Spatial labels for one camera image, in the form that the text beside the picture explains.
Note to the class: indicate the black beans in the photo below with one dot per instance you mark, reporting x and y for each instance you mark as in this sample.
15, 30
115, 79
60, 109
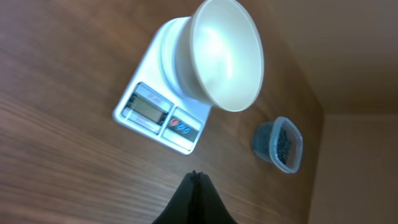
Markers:
283, 146

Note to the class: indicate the clear plastic bean container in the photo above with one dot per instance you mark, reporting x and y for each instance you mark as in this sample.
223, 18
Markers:
264, 144

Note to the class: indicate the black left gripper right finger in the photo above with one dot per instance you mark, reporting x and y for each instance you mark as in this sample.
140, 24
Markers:
209, 207

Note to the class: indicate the white digital kitchen scale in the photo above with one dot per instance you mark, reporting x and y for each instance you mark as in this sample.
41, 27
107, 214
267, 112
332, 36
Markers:
154, 105

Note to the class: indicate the white bowl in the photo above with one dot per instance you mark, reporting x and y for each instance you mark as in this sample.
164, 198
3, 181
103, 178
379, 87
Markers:
219, 56

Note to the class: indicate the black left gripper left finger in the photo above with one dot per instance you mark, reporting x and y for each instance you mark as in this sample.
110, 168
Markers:
177, 210

